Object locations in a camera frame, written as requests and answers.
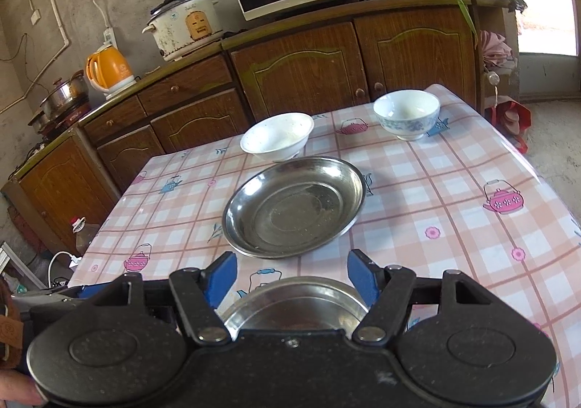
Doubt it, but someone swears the white rice cooker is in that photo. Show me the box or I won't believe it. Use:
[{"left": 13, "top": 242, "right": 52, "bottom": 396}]
[{"left": 142, "top": 0, "right": 224, "bottom": 62}]

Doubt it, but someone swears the steel cooking pot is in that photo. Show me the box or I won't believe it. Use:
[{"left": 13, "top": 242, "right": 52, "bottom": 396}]
[{"left": 28, "top": 70, "right": 89, "bottom": 132}]

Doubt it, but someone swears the small wooden stand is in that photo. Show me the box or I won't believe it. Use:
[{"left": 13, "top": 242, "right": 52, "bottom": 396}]
[{"left": 472, "top": 0, "right": 520, "bottom": 114}]

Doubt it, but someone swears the white charger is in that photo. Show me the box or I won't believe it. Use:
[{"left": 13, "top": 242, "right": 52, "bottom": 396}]
[{"left": 48, "top": 250, "right": 82, "bottom": 288}]

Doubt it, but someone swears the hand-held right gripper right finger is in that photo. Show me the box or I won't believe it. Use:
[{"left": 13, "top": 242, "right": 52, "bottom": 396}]
[{"left": 347, "top": 249, "right": 491, "bottom": 344}]

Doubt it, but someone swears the wooden cabinet with drawers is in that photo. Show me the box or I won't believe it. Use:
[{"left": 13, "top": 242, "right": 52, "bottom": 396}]
[{"left": 77, "top": 52, "right": 252, "bottom": 191}]

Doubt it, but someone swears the white speckled bowl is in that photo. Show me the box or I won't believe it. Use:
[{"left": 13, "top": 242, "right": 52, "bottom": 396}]
[{"left": 240, "top": 112, "right": 315, "bottom": 164}]

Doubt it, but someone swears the small stainless steel bowl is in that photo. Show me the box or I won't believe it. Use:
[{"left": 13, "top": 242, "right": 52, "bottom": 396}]
[{"left": 220, "top": 276, "right": 370, "bottom": 342}]

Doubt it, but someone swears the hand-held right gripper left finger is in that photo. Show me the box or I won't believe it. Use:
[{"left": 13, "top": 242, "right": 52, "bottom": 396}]
[{"left": 97, "top": 251, "right": 237, "bottom": 344}]

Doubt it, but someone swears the red bag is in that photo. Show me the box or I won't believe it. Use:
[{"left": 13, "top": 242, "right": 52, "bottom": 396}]
[{"left": 483, "top": 100, "right": 532, "bottom": 155}]

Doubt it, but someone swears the cooking oil bottle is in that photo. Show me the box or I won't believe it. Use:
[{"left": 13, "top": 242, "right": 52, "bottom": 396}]
[{"left": 69, "top": 216, "right": 101, "bottom": 254}]

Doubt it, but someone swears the orange electric kettle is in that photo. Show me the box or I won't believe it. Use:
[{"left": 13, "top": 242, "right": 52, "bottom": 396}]
[{"left": 85, "top": 44, "right": 137, "bottom": 101}]

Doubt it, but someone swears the wooden two-door cabinet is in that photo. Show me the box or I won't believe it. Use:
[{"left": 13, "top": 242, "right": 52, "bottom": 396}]
[{"left": 222, "top": 0, "right": 484, "bottom": 123}]

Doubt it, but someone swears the white wall pipe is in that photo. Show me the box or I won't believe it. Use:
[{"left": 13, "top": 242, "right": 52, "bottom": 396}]
[{"left": 0, "top": 0, "right": 71, "bottom": 116}]

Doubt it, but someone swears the pink fabric bundle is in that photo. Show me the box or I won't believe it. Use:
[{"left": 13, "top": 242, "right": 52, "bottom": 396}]
[{"left": 480, "top": 30, "right": 518, "bottom": 73}]

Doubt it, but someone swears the wooden single-door cabinet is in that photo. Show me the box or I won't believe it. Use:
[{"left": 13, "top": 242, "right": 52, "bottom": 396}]
[{"left": 1, "top": 127, "right": 121, "bottom": 257}]

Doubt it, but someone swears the white bowl with blue pattern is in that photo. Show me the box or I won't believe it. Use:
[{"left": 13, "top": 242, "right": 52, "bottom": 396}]
[{"left": 373, "top": 89, "right": 441, "bottom": 142}]

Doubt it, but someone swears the person's left hand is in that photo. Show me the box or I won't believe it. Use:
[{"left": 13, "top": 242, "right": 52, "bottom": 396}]
[{"left": 0, "top": 365, "right": 48, "bottom": 408}]

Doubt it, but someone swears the pink checked tablecloth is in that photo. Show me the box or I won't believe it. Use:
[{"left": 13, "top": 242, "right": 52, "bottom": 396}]
[{"left": 68, "top": 83, "right": 581, "bottom": 408}]

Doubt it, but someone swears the red-trimmed induction cooker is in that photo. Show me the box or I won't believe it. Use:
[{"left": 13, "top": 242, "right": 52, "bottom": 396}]
[{"left": 36, "top": 102, "right": 94, "bottom": 136}]

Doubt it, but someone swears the stainless steel plate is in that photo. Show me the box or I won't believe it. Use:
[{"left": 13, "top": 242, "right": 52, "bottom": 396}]
[{"left": 222, "top": 156, "right": 366, "bottom": 260}]

